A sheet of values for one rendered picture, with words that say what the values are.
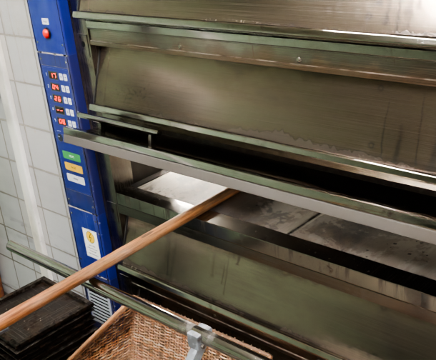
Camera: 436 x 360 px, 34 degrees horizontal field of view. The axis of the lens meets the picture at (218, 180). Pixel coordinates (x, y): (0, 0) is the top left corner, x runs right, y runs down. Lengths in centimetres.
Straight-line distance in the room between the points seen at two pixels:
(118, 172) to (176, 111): 42
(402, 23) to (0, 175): 178
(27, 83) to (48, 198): 41
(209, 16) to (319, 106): 33
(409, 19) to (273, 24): 31
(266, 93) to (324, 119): 17
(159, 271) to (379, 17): 109
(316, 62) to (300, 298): 62
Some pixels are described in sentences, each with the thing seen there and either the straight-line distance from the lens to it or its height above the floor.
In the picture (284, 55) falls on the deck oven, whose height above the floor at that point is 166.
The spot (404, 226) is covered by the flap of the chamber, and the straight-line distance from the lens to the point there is 135.
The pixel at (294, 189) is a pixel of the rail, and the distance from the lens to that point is 147.
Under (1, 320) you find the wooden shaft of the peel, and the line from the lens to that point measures 164.
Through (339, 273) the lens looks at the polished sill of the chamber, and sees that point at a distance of 170.
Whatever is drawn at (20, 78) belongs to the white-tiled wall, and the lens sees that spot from 242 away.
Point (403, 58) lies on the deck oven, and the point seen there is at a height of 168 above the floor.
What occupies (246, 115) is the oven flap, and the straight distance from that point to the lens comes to 168.
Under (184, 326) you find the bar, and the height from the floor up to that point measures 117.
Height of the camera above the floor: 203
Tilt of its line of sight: 23 degrees down
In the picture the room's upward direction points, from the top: 6 degrees counter-clockwise
